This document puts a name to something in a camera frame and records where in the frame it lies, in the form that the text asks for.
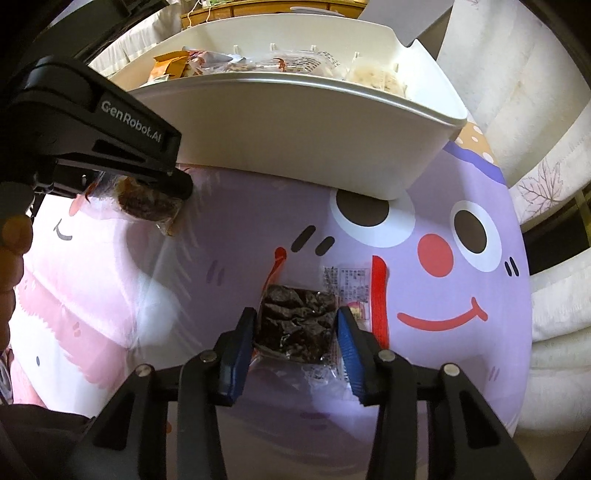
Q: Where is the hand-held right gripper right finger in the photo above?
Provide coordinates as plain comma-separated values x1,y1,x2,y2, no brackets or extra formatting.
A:
336,307,525,480

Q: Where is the lace covered piano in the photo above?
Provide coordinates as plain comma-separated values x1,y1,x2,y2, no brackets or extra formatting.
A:
88,9,190,81

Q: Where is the orange snack packet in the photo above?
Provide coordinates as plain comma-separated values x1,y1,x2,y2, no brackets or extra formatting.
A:
147,50,195,86

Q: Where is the clear packet brown cake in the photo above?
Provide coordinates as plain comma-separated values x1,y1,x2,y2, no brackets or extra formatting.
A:
85,175,185,238

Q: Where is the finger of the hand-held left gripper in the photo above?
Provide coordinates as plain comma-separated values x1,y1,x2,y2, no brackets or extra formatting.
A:
54,157,194,201

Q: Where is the cartoon printed tablecloth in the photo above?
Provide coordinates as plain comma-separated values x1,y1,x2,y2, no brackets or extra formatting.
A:
9,117,532,480

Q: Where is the red-edged packet dark snack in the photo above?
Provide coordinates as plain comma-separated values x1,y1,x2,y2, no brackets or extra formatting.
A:
249,263,391,384

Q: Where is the white floral curtain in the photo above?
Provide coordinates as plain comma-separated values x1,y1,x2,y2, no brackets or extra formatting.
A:
434,0,591,432

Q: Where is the white plastic storage box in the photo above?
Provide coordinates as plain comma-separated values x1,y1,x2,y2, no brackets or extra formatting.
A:
127,21,469,201

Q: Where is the clear mixed nut packet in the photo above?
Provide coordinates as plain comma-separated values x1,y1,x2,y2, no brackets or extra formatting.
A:
252,50,342,77

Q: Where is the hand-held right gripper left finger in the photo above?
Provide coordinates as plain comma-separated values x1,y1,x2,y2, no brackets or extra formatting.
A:
78,307,258,480

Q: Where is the person's left hand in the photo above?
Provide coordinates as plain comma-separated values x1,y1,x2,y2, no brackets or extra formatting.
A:
0,215,34,356

